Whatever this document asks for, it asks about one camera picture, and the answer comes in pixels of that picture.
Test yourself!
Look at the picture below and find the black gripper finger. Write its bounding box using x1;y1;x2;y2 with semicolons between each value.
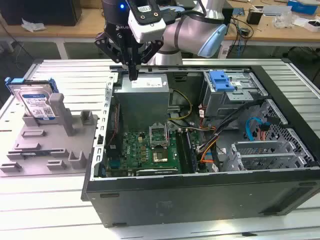
94;31;135;81
134;39;165;81

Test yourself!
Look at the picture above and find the hard disk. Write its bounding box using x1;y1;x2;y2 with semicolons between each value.
4;77;60;125

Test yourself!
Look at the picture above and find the orange black power wire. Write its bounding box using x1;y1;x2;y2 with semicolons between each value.
258;115;287;144

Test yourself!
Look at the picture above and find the grey metal disk bay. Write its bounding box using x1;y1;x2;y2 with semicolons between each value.
223;139;313;172

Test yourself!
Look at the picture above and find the wooden desk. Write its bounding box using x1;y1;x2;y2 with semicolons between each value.
0;4;320;48

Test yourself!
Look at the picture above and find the grey power supply unit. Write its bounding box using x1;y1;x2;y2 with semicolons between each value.
113;73;171;126

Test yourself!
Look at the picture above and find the large black box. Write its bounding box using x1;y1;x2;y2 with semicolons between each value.
0;0;83;27

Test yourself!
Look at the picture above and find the blue plastic drive latch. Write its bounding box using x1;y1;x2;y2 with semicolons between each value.
209;70;235;93

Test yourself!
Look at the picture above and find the white crumpled plastic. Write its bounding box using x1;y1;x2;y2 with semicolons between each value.
21;17;47;33

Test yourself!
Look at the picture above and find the metal socket cover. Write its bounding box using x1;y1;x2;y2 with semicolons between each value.
148;123;170;149

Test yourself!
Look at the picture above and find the grey metal drive cage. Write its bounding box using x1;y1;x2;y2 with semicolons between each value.
201;69;270;127

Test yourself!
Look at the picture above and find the green motherboard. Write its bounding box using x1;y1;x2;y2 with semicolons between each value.
106;123;201;177

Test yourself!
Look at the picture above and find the black RAM slot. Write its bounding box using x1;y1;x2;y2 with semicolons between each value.
174;128;188;174

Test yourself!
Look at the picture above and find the CPU socket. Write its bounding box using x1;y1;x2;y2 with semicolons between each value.
151;147;171;166

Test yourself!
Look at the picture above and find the small dark box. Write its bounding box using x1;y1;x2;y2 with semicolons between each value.
246;8;263;25

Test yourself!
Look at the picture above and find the RAM stick in slot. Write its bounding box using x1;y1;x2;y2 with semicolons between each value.
184;128;201;173

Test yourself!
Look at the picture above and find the grey parts rack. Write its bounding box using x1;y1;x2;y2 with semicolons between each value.
0;93;100;178

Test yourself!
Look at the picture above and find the black graphics card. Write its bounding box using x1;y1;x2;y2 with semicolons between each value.
129;167;181;177

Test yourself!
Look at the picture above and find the clear plastic packaging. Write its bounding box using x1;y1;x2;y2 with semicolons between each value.
274;11;293;28

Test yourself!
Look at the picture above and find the black open PC case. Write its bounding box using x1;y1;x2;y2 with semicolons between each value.
81;64;320;228

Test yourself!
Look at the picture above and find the blue cardboard box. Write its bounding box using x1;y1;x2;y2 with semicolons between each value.
287;0;320;13

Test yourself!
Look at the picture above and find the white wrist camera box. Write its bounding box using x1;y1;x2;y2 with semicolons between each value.
127;0;167;44

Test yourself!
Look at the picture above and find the yellow black wire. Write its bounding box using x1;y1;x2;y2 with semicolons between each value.
167;88;193;123

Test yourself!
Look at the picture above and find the thick black cable bundle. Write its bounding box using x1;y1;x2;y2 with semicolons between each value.
196;98;267;153

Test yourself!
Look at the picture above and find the orange yellow wire bundle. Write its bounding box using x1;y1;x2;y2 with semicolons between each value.
196;133;220;166

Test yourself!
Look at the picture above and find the blue data wire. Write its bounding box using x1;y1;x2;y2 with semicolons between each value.
245;116;270;144

